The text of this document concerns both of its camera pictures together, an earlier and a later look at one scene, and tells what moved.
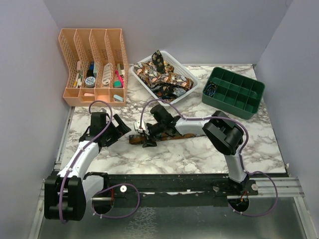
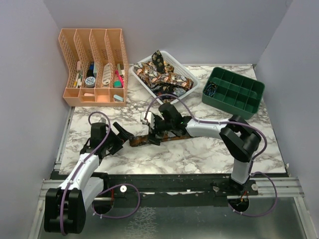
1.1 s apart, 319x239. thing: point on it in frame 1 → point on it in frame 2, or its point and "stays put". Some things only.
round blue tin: x=90 y=81 stays put
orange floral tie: x=139 y=139 stays put
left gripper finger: x=122 y=126 → x=124 y=134
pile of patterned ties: x=160 y=77 stays put
